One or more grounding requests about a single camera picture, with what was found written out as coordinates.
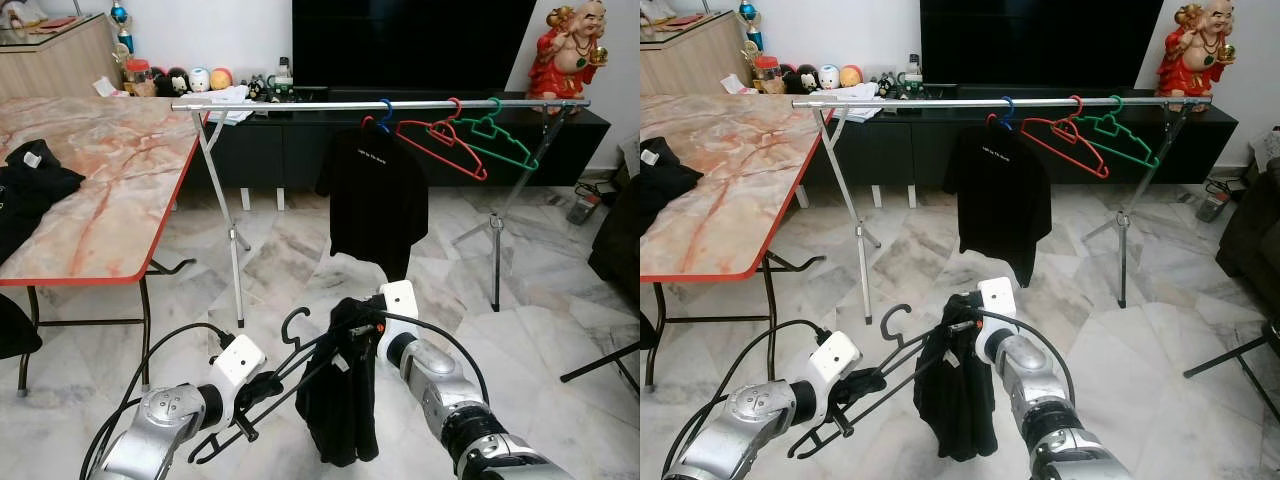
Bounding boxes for black plastic hanger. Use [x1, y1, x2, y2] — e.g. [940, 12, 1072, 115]
[787, 303, 986, 459]
[188, 306, 386, 466]

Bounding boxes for navy garment neon trim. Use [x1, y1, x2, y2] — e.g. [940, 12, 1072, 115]
[913, 293, 998, 463]
[296, 297, 386, 468]

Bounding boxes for black knit collar garment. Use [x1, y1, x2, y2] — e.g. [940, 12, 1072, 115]
[640, 137, 706, 351]
[0, 140, 86, 359]

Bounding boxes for red plastic hanger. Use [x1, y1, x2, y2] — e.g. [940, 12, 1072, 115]
[1020, 95, 1111, 181]
[395, 97, 489, 183]

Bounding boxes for green plastic hanger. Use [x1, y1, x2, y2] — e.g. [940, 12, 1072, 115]
[1078, 95, 1161, 169]
[452, 97, 541, 173]

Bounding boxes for black t-shirt white print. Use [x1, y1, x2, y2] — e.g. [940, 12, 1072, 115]
[943, 122, 1053, 288]
[315, 125, 429, 283]

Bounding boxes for black TV console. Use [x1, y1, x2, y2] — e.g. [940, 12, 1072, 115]
[800, 86, 1239, 209]
[180, 88, 611, 211]

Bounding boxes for silver metal clothes rack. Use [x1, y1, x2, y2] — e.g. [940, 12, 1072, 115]
[791, 95, 1214, 326]
[170, 97, 592, 329]

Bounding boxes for white crumpled cloth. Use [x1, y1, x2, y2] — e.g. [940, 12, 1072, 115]
[195, 86, 256, 126]
[822, 84, 886, 123]

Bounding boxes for marble top folding table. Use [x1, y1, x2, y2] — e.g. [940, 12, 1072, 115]
[640, 94, 834, 391]
[0, 96, 213, 396]

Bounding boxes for black folding chair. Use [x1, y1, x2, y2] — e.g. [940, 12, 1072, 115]
[1183, 320, 1280, 421]
[560, 340, 641, 396]

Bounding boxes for floor power strip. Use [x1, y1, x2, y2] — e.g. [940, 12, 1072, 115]
[567, 185, 606, 226]
[1197, 180, 1236, 223]

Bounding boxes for dark brown fabric sofa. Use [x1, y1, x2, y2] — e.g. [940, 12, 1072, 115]
[588, 180, 641, 301]
[1215, 165, 1280, 291]

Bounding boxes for black flat television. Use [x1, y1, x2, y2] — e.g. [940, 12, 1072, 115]
[920, 0, 1166, 89]
[292, 0, 539, 91]

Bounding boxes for red gold buddha statue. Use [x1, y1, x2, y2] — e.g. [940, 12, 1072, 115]
[527, 0, 608, 101]
[1157, 0, 1238, 99]

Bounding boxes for light wooden cabinet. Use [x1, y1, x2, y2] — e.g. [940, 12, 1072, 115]
[640, 12, 753, 97]
[0, 15, 123, 101]

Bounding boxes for blue gold decorative ornament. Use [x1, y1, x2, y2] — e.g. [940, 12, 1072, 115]
[110, 0, 136, 56]
[738, 0, 763, 53]

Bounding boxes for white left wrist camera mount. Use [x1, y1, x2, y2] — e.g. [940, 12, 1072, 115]
[805, 331, 863, 399]
[210, 334, 267, 401]

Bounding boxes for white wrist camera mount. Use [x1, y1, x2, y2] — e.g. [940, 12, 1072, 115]
[210, 334, 267, 401]
[805, 331, 863, 399]
[977, 277, 1018, 336]
[378, 280, 419, 341]

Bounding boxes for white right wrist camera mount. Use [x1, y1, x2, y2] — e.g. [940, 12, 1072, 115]
[977, 277, 1018, 336]
[378, 280, 419, 341]

